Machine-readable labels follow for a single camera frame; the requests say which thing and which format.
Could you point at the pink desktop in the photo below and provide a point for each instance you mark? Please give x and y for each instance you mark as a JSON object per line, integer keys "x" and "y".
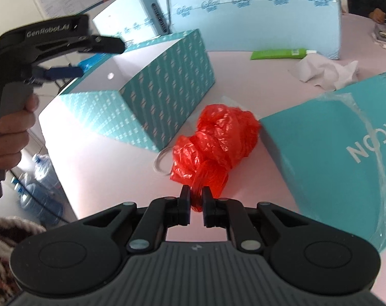
{"x": 122, "y": 172}

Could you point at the grey electrical device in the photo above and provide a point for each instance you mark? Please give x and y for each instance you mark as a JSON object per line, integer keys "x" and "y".
{"x": 159, "y": 17}

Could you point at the teal patterned box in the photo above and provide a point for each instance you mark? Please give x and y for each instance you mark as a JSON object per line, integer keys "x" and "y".
{"x": 167, "y": 86}

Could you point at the white crumpled tissue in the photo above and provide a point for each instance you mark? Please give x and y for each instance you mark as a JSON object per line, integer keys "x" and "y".
{"x": 327, "y": 70}

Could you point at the large light blue carton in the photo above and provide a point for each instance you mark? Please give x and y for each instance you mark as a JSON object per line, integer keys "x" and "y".
{"x": 244, "y": 25}

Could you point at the person's knit sweater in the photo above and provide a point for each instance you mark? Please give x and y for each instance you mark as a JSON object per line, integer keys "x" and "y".
{"x": 4, "y": 261}

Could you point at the person's left hand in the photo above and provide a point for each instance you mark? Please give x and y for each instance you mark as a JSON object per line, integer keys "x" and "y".
{"x": 11, "y": 127}

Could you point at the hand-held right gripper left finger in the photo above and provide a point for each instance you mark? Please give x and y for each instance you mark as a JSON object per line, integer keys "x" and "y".
{"x": 184, "y": 197}

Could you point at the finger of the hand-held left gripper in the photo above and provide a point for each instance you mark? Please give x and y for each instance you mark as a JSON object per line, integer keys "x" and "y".
{"x": 62, "y": 72}
{"x": 106, "y": 44}

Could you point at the blue water jug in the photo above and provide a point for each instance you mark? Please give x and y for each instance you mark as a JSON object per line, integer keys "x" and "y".
{"x": 46, "y": 172}
{"x": 39, "y": 204}

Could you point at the green tube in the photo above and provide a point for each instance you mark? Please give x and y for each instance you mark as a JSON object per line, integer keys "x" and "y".
{"x": 276, "y": 53}

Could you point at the red plastic bag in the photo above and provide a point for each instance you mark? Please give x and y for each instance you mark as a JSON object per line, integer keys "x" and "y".
{"x": 212, "y": 140}

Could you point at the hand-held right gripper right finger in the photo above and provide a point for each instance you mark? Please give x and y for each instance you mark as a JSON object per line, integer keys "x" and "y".
{"x": 207, "y": 197}

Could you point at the water bottles on floor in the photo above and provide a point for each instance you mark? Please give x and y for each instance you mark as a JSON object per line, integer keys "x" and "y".
{"x": 36, "y": 200}

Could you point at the teal box with tape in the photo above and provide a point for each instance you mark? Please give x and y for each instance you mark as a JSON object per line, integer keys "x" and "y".
{"x": 308, "y": 153}

